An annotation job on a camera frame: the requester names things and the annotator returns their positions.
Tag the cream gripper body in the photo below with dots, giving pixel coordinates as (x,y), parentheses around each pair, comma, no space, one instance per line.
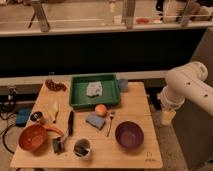
(167,116)

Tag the purple bowl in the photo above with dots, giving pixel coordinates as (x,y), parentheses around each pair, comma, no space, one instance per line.
(129,135)

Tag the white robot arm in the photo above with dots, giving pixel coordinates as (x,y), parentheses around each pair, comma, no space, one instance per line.
(185,82)

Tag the orange bowl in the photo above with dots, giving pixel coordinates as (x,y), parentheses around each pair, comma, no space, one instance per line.
(32,137)

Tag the metal fork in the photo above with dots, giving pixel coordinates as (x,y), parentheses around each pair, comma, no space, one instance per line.
(112,115)

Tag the blue grey cup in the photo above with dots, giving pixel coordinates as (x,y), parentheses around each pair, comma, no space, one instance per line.
(123,85)

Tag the blue sponge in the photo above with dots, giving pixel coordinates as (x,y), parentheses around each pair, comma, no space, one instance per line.
(95,120)

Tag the crumpled white cloth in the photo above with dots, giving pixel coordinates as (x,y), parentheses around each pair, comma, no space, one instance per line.
(94,89)

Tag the white cup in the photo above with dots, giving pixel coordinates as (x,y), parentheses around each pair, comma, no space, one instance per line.
(82,149)

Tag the green plastic tray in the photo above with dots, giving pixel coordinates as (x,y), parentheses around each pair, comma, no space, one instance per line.
(110,91)

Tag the banana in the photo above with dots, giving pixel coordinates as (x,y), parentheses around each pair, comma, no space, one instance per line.
(53,110)

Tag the orange spoon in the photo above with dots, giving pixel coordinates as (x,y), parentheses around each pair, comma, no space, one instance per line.
(53,129)

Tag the small black can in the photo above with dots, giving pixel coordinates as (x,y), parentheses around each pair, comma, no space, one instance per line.
(37,117)

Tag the blue box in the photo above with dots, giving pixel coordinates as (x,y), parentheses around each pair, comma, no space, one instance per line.
(22,117)

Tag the table clamp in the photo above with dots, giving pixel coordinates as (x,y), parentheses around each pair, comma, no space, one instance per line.
(12,92)

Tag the black handled brush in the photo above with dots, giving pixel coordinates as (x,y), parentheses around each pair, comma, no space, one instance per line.
(58,143)

